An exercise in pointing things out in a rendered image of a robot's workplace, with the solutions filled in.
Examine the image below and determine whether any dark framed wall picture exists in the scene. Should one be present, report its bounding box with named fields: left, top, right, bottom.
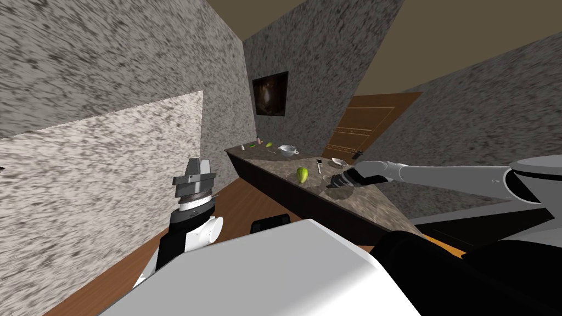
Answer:
left=252, top=71, right=290, bottom=118

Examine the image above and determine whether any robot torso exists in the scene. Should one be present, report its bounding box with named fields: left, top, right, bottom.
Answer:
left=98, top=213, right=423, bottom=316

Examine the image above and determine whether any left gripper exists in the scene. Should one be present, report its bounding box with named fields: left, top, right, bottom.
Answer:
left=172, top=158, right=217, bottom=199

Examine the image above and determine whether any brown wooden door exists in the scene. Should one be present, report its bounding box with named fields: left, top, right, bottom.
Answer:
left=322, top=92, right=423, bottom=166

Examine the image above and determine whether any black counter cabinet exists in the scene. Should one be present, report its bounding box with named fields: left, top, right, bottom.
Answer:
left=226, top=151, right=398, bottom=247

